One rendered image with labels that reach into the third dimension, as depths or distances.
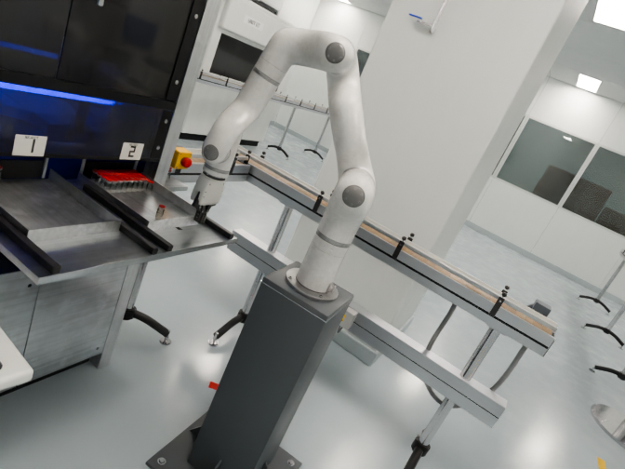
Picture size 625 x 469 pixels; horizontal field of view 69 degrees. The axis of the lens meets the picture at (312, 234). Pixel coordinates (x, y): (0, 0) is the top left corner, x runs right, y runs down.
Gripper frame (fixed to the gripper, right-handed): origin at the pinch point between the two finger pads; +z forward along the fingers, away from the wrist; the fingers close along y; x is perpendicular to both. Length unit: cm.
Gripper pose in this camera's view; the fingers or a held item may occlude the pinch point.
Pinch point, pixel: (200, 216)
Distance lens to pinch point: 156.2
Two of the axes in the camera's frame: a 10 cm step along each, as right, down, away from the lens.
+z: -3.8, 8.7, 3.2
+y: -4.7, 1.1, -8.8
